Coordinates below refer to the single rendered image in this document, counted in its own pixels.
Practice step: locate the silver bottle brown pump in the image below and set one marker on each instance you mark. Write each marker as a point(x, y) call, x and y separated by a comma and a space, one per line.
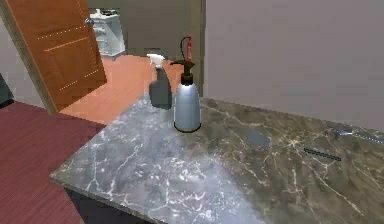
point(187, 106)

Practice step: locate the grey spray bottle white nozzle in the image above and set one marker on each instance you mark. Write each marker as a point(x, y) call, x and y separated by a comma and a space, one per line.
point(160, 90)

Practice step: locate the red fire extinguisher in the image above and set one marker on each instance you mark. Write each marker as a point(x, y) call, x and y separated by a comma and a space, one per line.
point(189, 50)

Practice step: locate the grey marble counter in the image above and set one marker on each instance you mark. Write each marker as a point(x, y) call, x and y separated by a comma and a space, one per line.
point(233, 166)

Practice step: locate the grey metal spatula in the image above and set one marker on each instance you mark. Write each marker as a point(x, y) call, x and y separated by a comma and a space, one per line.
point(263, 141)

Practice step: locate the brown wooden room door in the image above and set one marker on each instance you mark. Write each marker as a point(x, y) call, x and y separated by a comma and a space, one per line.
point(58, 50)

